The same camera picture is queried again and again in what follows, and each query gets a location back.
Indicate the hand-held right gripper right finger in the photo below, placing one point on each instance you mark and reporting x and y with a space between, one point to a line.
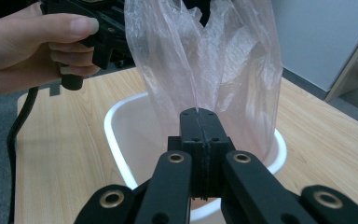
213 140

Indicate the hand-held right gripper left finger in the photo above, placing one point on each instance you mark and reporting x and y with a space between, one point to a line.
195 130

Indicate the translucent pink plastic bag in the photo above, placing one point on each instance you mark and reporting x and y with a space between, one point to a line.
230 77

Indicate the white plastic bin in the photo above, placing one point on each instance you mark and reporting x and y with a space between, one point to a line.
130 130

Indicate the white cabinet panel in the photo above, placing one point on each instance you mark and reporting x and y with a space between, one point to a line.
317 37

